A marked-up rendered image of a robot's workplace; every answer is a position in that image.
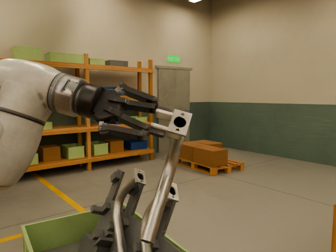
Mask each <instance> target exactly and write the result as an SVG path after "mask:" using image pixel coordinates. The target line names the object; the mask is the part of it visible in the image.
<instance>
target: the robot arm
mask: <svg viewBox="0 0 336 252"><path fill-rule="evenodd" d="M119 94H121V95H126V96H127V97H130V98H132V99H135V100H138V101H135V100H129V99H127V98H123V97H120V96H119ZM122 110H124V111H127V110H131V111H137V112H144V113H150V114H155V117H156V118H159V119H162V120H166V121H171V118H172V115H173V111H172V110H171V109H169V108H165V107H162V106H159V105H158V98H157V97H156V96H153V95H150V94H148V93H145V92H142V91H140V90H137V89H134V88H132V87H129V86H127V85H126V84H125V83H124V82H122V81H121V82H119V86H118V87H117V88H115V89H104V88H102V87H100V86H96V85H93V84H89V83H88V82H87V81H86V80H85V79H83V78H80V77H76V76H73V75H69V74H67V73H62V72H60V71H58V70H56V69H55V68H53V67H51V66H48V65H46V64H43V63H39V62H35V61H30V60H24V59H15V58H7V59H2V60H0V190H6V189H9V188H11V187H12V186H13V185H14V184H16V183H17V182H18V181H19V180H20V179H21V178H22V176H23V175H24V174H25V172H26V171H27V169H28V167H29V166H30V164H31V163H32V161H33V159H34V157H35V154H36V152H37V150H38V147H39V144H40V141H41V138H42V133H43V129H44V126H45V124H46V121H47V120H48V118H49V116H50V115H51V114H52V112H53V111H54V112H56V113H60V114H64V115H67V116H71V117H77V116H82V117H85V118H88V119H92V120H96V121H97V122H98V123H99V127H98V131H99V133H100V135H102V136H104V135H115V136H120V137H125V138H130V139H135V140H140V141H143V140H144V139H145V137H146V136H149V135H153V136H156V137H159V138H164V136H168V137H171V138H174V139H178V140H181V139H182V136H180V135H177V134H173V133H169V132H167V130H168V127H166V126H163V125H160V124H157V123H153V122H151V124H150V125H148V124H146V123H144V122H142V121H139V120H137V119H135V118H133V117H130V116H128V115H126V114H123V113H122ZM111 121H116V122H118V123H120V124H124V125H127V126H129V127H131V128H127V127H121V126H116V125H111V124H108V123H107V122H111ZM132 128H133V129H132Z"/></svg>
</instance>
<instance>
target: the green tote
mask: <svg viewBox="0 0 336 252"><path fill-rule="evenodd" d="M99 217H100V215H99V214H94V213H91V211H90V210H89V211H84V212H80V213H75V214H71V215H66V216H61V217H57V218H52V219H48V220H43V221H38V222H34V223H29V224H25V225H21V226H20V227H21V232H22V239H23V252H42V251H46V250H50V249H53V248H57V247H61V246H64V245H68V244H72V243H75V242H79V241H82V239H83V236H84V233H88V234H91V233H92V231H93V230H94V229H95V228H96V225H97V223H98V220H99ZM133 217H135V218H136V219H138V220H139V221H141V222H142V219H143V216H141V215H140V214H139V213H137V212H136V211H135V212H134V215H133ZM164 237H165V238H166V239H167V240H168V241H169V242H171V243H172V244H173V245H174V246H175V247H176V248H178V249H179V250H180V251H181V252H190V251H189V250H187V249H186V248H184V247H183V246H182V245H180V244H179V243H178V242H176V241H175V240H174V239H172V238H171V237H170V236H168V235H167V234H166V233H165V235H164Z"/></svg>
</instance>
